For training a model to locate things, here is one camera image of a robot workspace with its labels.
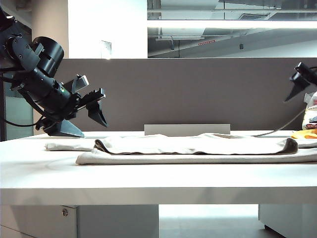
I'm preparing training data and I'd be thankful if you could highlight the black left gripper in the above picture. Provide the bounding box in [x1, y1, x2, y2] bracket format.
[11, 66, 108, 138]

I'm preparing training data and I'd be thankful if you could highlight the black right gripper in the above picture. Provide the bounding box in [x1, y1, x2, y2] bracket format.
[283, 61, 317, 103]

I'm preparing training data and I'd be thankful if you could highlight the beige T-shirt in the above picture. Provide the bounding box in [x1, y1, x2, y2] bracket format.
[44, 133, 317, 166]

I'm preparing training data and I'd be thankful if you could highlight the printed plastic snack bag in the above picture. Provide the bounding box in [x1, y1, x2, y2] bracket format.
[301, 91, 317, 131]

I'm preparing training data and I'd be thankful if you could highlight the yellow and orange object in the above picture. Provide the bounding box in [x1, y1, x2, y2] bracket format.
[291, 128, 317, 140]

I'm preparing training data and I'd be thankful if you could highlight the ceiling air vent grille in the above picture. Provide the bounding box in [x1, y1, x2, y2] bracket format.
[236, 13, 269, 20]

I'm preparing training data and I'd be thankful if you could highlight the long ceiling light strip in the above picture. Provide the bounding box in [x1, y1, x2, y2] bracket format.
[147, 20, 317, 29]

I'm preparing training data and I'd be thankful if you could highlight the white drawer cabinet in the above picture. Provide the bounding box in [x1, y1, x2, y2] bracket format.
[0, 204, 159, 238]

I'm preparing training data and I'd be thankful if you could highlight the grey fabric desk divider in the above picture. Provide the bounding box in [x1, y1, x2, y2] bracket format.
[53, 58, 317, 132]

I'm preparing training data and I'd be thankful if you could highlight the white cabinet on casters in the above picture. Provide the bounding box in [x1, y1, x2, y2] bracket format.
[257, 203, 317, 238]

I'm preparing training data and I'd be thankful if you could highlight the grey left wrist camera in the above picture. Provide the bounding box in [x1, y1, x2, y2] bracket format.
[72, 74, 90, 94]

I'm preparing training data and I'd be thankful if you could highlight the grey cable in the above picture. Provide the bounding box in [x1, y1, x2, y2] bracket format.
[255, 109, 305, 137]

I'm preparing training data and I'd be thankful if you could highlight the metal wall plate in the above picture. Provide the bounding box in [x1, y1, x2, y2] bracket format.
[101, 40, 112, 60]

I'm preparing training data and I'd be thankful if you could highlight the light grey cable cover flap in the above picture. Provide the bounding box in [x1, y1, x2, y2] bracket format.
[144, 124, 231, 136]

